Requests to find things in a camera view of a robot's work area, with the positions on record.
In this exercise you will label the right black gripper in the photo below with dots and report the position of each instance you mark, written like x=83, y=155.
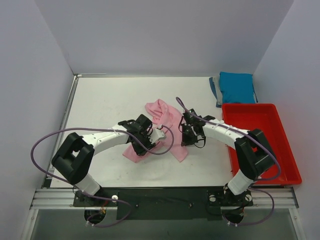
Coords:
x=188, y=136

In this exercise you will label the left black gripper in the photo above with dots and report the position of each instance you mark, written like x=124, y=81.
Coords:
x=142, y=145

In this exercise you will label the pink t shirt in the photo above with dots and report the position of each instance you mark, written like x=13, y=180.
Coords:
x=167, y=115

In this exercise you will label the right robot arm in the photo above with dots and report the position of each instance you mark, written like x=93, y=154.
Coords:
x=254, y=153

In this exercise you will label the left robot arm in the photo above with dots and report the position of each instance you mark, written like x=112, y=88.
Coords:
x=74, y=157

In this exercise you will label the folded blue grey t shirt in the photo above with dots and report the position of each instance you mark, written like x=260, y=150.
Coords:
x=215, y=88

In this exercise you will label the folded teal t shirt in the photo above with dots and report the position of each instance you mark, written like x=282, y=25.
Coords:
x=237, y=88

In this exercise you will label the red plastic tray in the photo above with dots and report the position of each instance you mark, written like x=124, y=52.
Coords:
x=265, y=117

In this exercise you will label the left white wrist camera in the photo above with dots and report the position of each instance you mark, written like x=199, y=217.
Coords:
x=157, y=135

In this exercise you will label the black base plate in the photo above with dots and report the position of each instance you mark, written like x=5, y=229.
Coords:
x=164, y=203

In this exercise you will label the aluminium frame rail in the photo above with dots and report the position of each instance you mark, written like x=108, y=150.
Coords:
x=63, y=198

